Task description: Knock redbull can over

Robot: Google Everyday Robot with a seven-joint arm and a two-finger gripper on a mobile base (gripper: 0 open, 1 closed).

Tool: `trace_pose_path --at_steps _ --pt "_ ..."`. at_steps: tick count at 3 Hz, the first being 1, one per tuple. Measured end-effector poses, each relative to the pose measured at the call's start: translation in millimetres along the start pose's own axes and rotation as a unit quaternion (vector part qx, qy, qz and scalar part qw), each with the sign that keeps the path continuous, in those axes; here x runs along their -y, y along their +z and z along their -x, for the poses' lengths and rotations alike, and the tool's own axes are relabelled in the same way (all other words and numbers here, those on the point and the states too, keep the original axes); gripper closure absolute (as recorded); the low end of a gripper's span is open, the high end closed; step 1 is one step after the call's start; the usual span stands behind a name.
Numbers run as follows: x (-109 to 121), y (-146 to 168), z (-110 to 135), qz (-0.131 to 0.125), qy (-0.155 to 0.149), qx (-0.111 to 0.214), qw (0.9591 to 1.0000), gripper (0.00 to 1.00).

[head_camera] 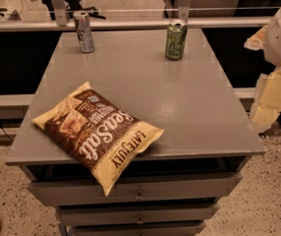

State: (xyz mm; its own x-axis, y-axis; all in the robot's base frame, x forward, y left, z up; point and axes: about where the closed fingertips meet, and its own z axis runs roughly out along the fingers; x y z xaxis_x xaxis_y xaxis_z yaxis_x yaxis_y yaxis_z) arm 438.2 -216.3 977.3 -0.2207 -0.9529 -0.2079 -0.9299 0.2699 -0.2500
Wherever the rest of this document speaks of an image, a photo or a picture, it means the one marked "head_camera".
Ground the metal railing frame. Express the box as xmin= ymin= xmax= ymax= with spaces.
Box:
xmin=0 ymin=0 xmax=281 ymax=31

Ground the green drink can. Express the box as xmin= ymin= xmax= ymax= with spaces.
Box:
xmin=165 ymin=19 xmax=188 ymax=60

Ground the grey drawer cabinet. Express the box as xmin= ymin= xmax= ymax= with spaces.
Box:
xmin=7 ymin=29 xmax=264 ymax=236

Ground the brown yellow chips bag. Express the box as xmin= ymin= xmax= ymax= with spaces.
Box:
xmin=33 ymin=83 xmax=163 ymax=195

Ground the silver redbull can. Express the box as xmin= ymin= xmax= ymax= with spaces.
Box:
xmin=73 ymin=11 xmax=94 ymax=53

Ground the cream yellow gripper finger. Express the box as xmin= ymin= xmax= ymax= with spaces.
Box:
xmin=244 ymin=26 xmax=281 ymax=133

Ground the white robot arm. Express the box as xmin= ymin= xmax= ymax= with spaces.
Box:
xmin=244 ymin=8 xmax=281 ymax=133

